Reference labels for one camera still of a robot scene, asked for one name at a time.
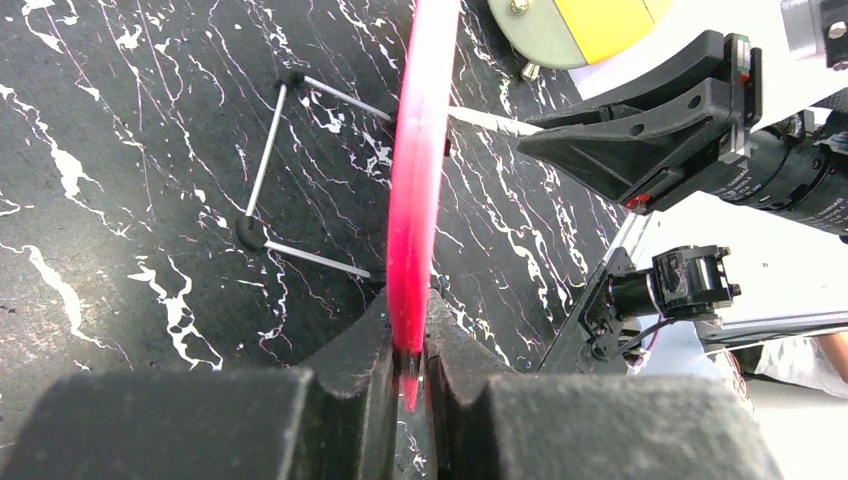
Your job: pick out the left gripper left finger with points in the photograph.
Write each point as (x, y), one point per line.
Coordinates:
(332, 416)

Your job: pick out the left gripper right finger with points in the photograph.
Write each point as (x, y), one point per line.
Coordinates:
(490, 422)

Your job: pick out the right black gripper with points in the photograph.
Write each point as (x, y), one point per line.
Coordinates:
(616, 143)

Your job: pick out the red-capped whiteboard marker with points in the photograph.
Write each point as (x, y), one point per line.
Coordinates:
(493, 122)

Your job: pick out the pink-framed whiteboard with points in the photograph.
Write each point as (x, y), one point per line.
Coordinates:
(420, 147)

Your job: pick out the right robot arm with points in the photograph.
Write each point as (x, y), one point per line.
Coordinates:
(796, 171)

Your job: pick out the whiteboard metal stand leg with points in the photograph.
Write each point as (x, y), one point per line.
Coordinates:
(308, 116)

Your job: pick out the white cylindrical drum device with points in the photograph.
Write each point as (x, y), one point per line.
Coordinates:
(571, 34)

